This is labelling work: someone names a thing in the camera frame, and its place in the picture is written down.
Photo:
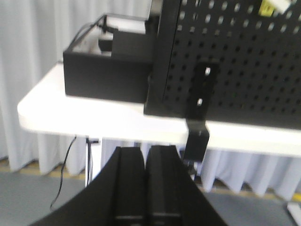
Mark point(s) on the black left pegboard clamp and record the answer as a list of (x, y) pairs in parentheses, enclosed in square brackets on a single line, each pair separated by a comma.
[(196, 110)]

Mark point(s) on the black open equipment box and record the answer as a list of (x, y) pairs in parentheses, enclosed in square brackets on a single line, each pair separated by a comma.
[(112, 59)]

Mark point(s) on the grey pleated curtain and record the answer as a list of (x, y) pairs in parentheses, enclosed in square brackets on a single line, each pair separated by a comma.
[(33, 36)]

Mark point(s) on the yellow white pegboard switch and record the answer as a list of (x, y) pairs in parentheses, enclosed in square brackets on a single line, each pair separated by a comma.
[(268, 7)]

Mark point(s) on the white standing desk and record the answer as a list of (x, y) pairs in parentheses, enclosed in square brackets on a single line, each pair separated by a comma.
[(46, 109)]

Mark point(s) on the black perforated pegboard panel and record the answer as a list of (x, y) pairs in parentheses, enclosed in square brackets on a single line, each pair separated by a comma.
[(259, 76)]

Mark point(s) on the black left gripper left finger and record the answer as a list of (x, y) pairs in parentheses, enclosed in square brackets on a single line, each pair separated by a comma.
[(115, 197)]

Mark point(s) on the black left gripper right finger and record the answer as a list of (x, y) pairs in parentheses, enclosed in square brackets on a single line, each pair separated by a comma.
[(173, 198)]

